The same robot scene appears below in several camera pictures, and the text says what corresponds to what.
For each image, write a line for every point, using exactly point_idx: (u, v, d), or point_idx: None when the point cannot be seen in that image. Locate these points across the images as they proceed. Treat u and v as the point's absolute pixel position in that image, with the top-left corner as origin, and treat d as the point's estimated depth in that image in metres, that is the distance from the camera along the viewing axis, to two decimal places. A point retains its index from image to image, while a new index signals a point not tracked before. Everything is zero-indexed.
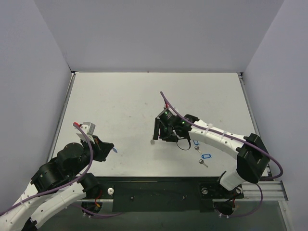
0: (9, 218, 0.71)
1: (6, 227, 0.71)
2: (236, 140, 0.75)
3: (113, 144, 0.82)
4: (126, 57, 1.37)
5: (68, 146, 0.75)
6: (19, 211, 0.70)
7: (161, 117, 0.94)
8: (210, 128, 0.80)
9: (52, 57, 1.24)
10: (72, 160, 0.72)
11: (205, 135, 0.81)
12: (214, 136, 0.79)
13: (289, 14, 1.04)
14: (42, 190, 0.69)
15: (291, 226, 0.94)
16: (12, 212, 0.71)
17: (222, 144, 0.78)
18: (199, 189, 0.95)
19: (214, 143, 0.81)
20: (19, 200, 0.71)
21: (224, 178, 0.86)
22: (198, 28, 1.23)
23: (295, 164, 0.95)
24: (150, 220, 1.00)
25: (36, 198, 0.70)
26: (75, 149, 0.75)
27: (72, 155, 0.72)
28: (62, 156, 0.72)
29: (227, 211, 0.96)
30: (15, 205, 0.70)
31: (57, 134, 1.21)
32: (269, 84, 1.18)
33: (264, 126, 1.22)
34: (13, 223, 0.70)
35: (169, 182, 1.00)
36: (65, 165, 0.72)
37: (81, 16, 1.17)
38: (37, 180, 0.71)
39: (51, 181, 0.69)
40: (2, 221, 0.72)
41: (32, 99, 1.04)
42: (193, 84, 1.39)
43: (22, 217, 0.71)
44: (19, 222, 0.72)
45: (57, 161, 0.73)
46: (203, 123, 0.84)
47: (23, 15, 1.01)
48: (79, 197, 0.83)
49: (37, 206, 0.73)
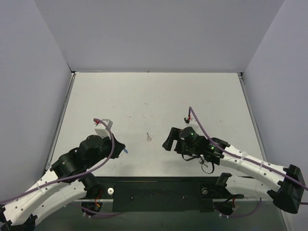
0: (20, 205, 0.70)
1: (15, 214, 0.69)
2: (275, 173, 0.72)
3: (124, 145, 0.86)
4: (127, 57, 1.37)
5: (89, 136, 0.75)
6: (34, 198, 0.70)
7: (187, 139, 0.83)
8: (245, 157, 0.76)
9: (52, 57, 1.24)
10: (94, 150, 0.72)
11: (240, 165, 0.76)
12: (251, 167, 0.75)
13: (289, 14, 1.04)
14: (62, 177, 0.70)
15: (291, 226, 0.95)
16: (24, 198, 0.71)
17: (259, 175, 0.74)
18: (199, 189, 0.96)
19: (248, 173, 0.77)
20: (35, 186, 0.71)
21: (236, 187, 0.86)
22: (198, 28, 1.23)
23: (295, 164, 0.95)
24: (150, 220, 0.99)
25: (55, 184, 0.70)
26: (98, 140, 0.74)
27: (95, 145, 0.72)
28: (84, 145, 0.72)
29: (227, 211, 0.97)
30: (30, 190, 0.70)
31: (57, 134, 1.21)
32: (269, 84, 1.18)
33: (264, 126, 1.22)
34: (23, 210, 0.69)
35: (169, 183, 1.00)
36: (87, 155, 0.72)
37: (81, 16, 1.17)
38: (57, 168, 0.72)
39: (71, 170, 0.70)
40: (11, 207, 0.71)
41: (32, 99, 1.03)
42: (193, 84, 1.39)
43: (34, 204, 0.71)
44: (30, 209, 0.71)
45: (79, 150, 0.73)
46: (236, 150, 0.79)
47: (23, 14, 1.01)
48: (79, 196, 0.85)
49: (51, 195, 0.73)
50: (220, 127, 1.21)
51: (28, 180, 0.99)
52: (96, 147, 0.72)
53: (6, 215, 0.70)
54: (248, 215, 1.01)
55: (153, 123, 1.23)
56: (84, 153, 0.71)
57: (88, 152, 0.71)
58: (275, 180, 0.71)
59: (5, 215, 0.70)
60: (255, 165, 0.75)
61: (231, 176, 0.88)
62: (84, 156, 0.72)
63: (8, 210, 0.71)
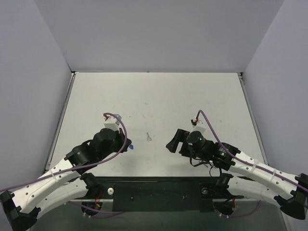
0: (32, 191, 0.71)
1: (26, 199, 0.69)
2: (287, 182, 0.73)
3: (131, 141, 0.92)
4: (127, 57, 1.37)
5: (102, 130, 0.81)
6: (47, 185, 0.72)
7: (196, 144, 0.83)
8: (257, 165, 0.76)
9: (52, 57, 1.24)
10: (107, 142, 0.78)
11: (251, 173, 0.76)
12: (263, 175, 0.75)
13: (289, 14, 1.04)
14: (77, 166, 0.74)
15: (291, 226, 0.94)
16: (36, 185, 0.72)
17: (271, 184, 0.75)
18: (199, 189, 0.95)
19: (259, 181, 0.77)
20: (48, 173, 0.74)
21: (237, 189, 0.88)
22: (198, 28, 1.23)
23: (296, 163, 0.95)
24: (150, 220, 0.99)
25: (69, 173, 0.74)
26: (110, 133, 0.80)
27: (108, 137, 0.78)
28: (98, 137, 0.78)
29: (228, 211, 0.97)
30: (43, 177, 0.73)
31: (57, 134, 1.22)
32: (269, 84, 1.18)
33: (264, 126, 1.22)
34: (34, 196, 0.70)
35: (169, 183, 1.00)
36: (101, 146, 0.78)
37: (81, 16, 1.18)
38: (72, 157, 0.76)
39: (86, 160, 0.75)
40: (20, 193, 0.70)
41: (32, 99, 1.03)
42: (193, 84, 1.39)
43: (46, 191, 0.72)
44: (39, 197, 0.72)
45: (93, 142, 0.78)
46: (247, 157, 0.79)
47: (23, 15, 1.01)
48: (80, 194, 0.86)
49: (61, 184, 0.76)
50: (221, 127, 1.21)
51: (28, 180, 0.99)
52: (109, 138, 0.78)
53: (14, 201, 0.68)
54: (247, 215, 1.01)
55: (153, 123, 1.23)
56: (98, 144, 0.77)
57: (102, 143, 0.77)
58: (288, 189, 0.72)
59: (13, 201, 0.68)
60: (267, 173, 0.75)
61: (234, 178, 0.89)
62: (98, 148, 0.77)
63: (17, 196, 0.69)
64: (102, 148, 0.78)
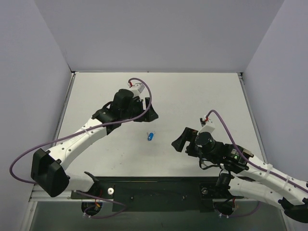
0: (68, 146, 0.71)
1: (63, 153, 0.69)
2: (299, 188, 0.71)
3: (157, 115, 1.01)
4: (127, 57, 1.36)
5: (121, 90, 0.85)
6: (82, 139, 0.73)
7: (205, 147, 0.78)
8: (271, 171, 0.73)
9: (52, 57, 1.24)
10: (128, 100, 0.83)
11: (264, 178, 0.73)
12: (276, 181, 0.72)
13: (289, 15, 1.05)
14: (105, 122, 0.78)
15: (291, 226, 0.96)
16: (70, 140, 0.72)
17: (282, 190, 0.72)
18: (199, 189, 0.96)
19: (270, 186, 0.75)
20: (80, 130, 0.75)
21: (237, 189, 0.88)
22: (198, 28, 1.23)
23: (295, 163, 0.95)
24: (150, 220, 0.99)
25: (100, 129, 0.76)
26: (130, 92, 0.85)
27: (128, 95, 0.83)
28: (119, 96, 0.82)
29: (228, 211, 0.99)
30: (76, 133, 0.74)
31: (57, 134, 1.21)
32: (269, 83, 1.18)
33: (264, 125, 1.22)
34: (71, 150, 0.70)
35: (170, 182, 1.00)
36: (122, 105, 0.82)
37: (81, 16, 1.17)
38: (98, 117, 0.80)
39: (111, 118, 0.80)
40: (57, 149, 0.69)
41: (32, 98, 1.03)
42: (193, 84, 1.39)
43: (80, 147, 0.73)
44: (75, 152, 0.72)
45: (115, 102, 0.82)
46: (260, 162, 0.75)
47: (23, 14, 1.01)
48: (87, 185, 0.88)
49: (91, 141, 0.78)
50: (220, 127, 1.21)
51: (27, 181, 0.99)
52: (129, 96, 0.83)
53: (52, 157, 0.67)
54: (247, 215, 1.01)
55: (153, 123, 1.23)
56: (121, 101, 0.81)
57: (124, 101, 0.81)
58: (300, 197, 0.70)
59: (51, 156, 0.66)
60: (280, 179, 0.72)
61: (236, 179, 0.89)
62: (121, 106, 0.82)
63: (53, 151, 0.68)
64: (124, 107, 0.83)
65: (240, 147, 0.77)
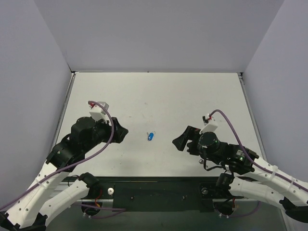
0: (24, 205, 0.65)
1: (20, 215, 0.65)
2: (303, 190, 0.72)
3: (126, 130, 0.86)
4: (127, 57, 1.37)
5: (79, 120, 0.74)
6: (37, 195, 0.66)
7: (210, 147, 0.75)
8: (276, 173, 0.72)
9: (51, 57, 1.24)
10: (87, 131, 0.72)
11: (270, 180, 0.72)
12: (281, 183, 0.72)
13: (289, 14, 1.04)
14: (64, 162, 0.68)
15: (291, 226, 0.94)
16: (27, 198, 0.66)
17: (287, 192, 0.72)
18: (199, 189, 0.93)
19: (275, 187, 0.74)
20: (35, 183, 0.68)
21: (237, 189, 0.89)
22: (198, 28, 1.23)
23: (295, 163, 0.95)
24: (150, 220, 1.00)
25: (56, 176, 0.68)
26: (90, 121, 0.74)
27: (87, 126, 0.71)
28: (76, 128, 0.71)
29: (227, 211, 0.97)
30: (31, 188, 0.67)
31: (57, 134, 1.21)
32: (269, 83, 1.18)
33: (264, 126, 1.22)
34: (29, 210, 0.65)
35: (169, 182, 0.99)
36: (82, 138, 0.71)
37: (81, 16, 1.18)
38: (54, 158, 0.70)
39: (70, 156, 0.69)
40: (14, 211, 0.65)
41: (31, 98, 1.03)
42: (193, 84, 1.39)
43: (40, 200, 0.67)
44: (35, 208, 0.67)
45: (72, 136, 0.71)
46: (264, 163, 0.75)
47: (23, 14, 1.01)
48: (82, 194, 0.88)
49: (53, 188, 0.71)
50: (220, 127, 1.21)
51: (28, 181, 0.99)
52: (89, 127, 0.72)
53: (10, 221, 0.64)
54: (246, 216, 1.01)
55: (153, 123, 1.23)
56: (79, 135, 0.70)
57: (82, 134, 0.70)
58: (304, 198, 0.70)
59: (9, 220, 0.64)
60: (285, 181, 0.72)
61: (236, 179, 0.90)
62: (80, 140, 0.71)
63: (11, 214, 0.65)
64: (84, 140, 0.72)
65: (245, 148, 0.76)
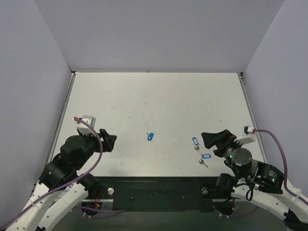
0: (21, 224, 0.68)
1: None
2: None
3: (115, 136, 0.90)
4: (127, 57, 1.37)
5: (68, 139, 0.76)
6: (32, 215, 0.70)
7: (244, 166, 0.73)
8: (300, 197, 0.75)
9: (52, 57, 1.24)
10: (77, 151, 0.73)
11: (292, 202, 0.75)
12: (301, 206, 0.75)
13: (289, 14, 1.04)
14: (57, 182, 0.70)
15: None
16: (23, 217, 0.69)
17: (302, 213, 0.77)
18: (199, 189, 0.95)
19: (291, 207, 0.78)
20: (29, 203, 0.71)
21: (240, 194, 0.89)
22: (198, 28, 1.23)
23: (295, 163, 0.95)
24: (150, 220, 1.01)
25: (48, 196, 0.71)
26: (77, 140, 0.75)
27: (76, 146, 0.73)
28: (65, 149, 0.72)
29: (227, 211, 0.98)
30: (26, 208, 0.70)
31: (57, 134, 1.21)
32: (269, 83, 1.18)
33: (264, 126, 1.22)
34: (26, 228, 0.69)
35: (169, 182, 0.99)
36: (72, 158, 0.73)
37: (81, 16, 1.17)
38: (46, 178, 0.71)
39: (62, 175, 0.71)
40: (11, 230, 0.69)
41: (32, 99, 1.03)
42: (193, 84, 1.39)
43: (35, 219, 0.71)
44: (32, 225, 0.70)
45: (62, 156, 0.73)
46: (291, 186, 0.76)
47: (23, 15, 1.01)
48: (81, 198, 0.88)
49: (48, 206, 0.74)
50: (220, 127, 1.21)
51: (28, 182, 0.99)
52: (78, 146, 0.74)
53: None
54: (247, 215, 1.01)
55: (153, 123, 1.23)
56: (68, 156, 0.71)
57: (72, 154, 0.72)
58: None
59: None
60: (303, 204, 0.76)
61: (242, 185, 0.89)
62: (70, 160, 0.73)
63: None
64: (75, 159, 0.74)
65: (275, 169, 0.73)
